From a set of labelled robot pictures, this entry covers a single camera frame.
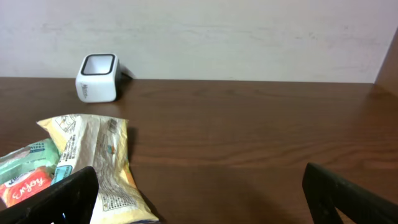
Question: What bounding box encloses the orange snack packet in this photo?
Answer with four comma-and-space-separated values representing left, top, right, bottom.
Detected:
1, 166, 52, 207

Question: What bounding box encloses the teal wet wipes pack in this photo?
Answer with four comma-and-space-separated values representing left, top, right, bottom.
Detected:
1, 138, 60, 184

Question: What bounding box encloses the yellow chip bag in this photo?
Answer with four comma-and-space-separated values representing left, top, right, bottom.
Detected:
38, 114, 159, 224

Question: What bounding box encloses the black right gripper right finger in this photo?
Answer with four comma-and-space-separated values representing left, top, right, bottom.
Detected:
302, 162, 397, 224

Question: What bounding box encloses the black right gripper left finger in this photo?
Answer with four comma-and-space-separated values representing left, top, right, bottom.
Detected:
1, 166, 99, 224

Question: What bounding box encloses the white barcode scanner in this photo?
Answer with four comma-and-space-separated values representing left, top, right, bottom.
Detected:
75, 53, 121, 103

